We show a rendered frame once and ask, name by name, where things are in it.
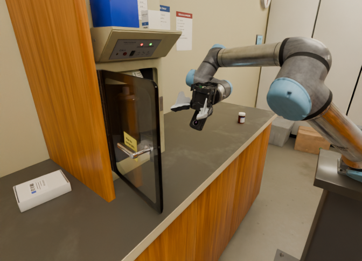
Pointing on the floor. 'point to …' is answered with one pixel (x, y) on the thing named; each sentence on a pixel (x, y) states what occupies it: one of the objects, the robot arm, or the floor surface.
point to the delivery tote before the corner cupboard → (280, 131)
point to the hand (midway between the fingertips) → (184, 114)
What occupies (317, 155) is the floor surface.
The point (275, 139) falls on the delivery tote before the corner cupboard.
